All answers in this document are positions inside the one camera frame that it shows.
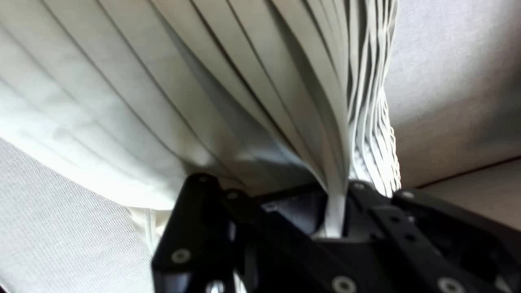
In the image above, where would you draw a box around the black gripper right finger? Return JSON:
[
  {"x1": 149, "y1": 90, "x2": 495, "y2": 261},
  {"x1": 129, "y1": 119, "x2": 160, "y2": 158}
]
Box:
[{"x1": 344, "y1": 181, "x2": 435, "y2": 256}]

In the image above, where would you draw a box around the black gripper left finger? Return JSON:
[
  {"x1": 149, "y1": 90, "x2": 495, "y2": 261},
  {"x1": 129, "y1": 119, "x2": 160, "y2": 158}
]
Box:
[{"x1": 222, "y1": 184, "x2": 328, "y2": 256}]

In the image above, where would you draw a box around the cream pleated small pillow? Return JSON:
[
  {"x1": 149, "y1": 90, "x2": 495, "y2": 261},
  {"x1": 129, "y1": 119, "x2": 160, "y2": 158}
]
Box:
[{"x1": 0, "y1": 0, "x2": 401, "y2": 245}]

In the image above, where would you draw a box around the light grey fabric sofa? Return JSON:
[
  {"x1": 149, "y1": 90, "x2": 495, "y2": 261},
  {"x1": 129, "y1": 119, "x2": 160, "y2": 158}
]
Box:
[{"x1": 0, "y1": 0, "x2": 520, "y2": 293}]

